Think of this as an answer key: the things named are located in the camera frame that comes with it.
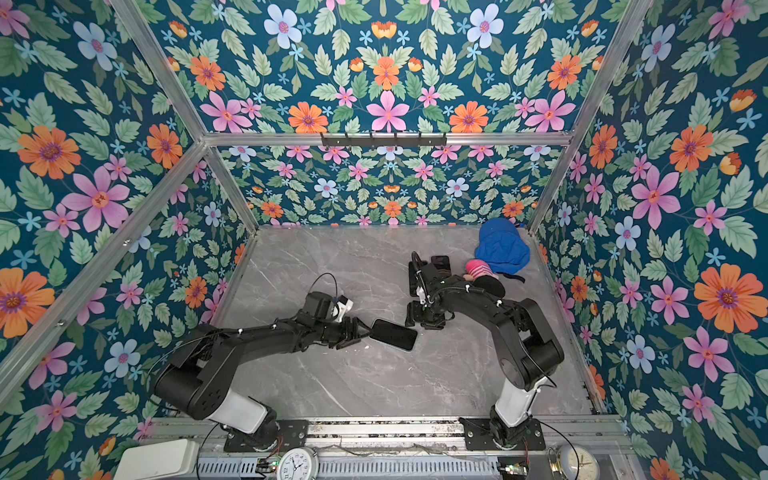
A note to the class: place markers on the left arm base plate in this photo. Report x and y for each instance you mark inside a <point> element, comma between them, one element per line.
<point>288,435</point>

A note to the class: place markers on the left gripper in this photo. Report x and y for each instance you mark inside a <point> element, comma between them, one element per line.
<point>349,336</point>

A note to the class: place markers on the black hook rail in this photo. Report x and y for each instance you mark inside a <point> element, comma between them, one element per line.
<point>371,140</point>

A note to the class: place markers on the black phone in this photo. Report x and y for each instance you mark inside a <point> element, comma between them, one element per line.
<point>395,335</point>
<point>441,263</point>

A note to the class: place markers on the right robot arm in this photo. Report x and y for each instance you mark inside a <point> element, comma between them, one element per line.
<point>526,347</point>

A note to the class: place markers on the black phone case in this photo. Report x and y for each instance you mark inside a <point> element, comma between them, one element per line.
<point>413,280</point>

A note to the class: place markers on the white heat sink strip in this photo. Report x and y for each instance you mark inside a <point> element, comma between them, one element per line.
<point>421,467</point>

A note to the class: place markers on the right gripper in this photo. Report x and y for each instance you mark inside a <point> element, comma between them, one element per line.
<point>413,316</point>

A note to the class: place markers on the doll with blue cloth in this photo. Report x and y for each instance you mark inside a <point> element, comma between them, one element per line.
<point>501,252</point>

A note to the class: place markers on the white box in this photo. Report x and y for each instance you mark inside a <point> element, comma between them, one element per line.
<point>165,460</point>

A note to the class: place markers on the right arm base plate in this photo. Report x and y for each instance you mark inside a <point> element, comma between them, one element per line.
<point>484,434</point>

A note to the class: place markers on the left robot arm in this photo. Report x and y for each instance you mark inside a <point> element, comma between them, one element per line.
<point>197,379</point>

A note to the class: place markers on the white clock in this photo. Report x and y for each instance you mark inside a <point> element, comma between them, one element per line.
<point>300,463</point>

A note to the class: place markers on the brass alarm clock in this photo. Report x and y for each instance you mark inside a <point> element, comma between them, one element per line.
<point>574,463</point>

